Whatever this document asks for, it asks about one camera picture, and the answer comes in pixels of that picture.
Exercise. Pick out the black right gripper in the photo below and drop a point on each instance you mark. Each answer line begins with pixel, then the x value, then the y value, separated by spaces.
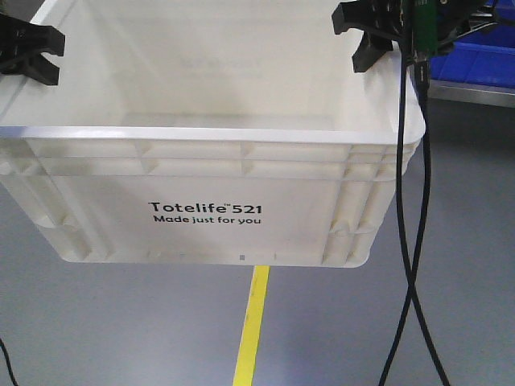
pixel 381 21

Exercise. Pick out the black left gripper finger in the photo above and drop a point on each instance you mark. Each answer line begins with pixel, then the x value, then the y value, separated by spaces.
pixel 31 64
pixel 21 40

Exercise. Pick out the white Totelife plastic tote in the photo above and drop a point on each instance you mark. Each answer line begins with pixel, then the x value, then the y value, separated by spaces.
pixel 205 132

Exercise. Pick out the blue storage bin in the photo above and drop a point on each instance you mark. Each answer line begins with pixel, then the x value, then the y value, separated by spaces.
pixel 485 58

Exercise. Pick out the yellow floor tape line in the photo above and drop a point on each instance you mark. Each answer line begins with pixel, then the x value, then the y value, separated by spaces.
pixel 251 330

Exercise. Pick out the grey metal shelf frame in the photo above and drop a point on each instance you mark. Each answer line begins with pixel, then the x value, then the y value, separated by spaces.
pixel 472 93

